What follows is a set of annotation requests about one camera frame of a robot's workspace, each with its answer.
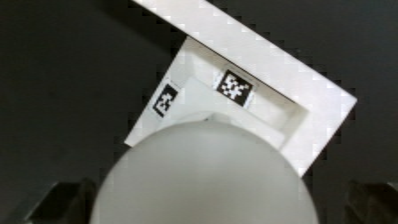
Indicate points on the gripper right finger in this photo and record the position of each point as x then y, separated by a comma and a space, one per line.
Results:
372, 203

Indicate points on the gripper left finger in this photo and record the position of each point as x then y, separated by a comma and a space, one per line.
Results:
58, 204

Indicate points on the white lamp bulb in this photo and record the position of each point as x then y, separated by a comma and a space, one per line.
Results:
204, 176

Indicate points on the white lamp base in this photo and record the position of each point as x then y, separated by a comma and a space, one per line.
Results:
209, 91

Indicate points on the white U-shaped fence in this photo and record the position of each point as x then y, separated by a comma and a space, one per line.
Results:
264, 60

